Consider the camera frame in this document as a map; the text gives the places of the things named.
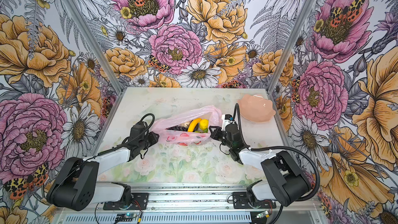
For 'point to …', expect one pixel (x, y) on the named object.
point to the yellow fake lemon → (203, 124)
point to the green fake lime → (205, 130)
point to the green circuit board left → (125, 217)
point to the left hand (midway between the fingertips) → (158, 140)
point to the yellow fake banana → (193, 124)
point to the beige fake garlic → (185, 124)
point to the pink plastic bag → (211, 114)
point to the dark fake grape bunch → (178, 127)
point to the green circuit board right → (262, 214)
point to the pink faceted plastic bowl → (255, 108)
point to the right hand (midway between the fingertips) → (209, 131)
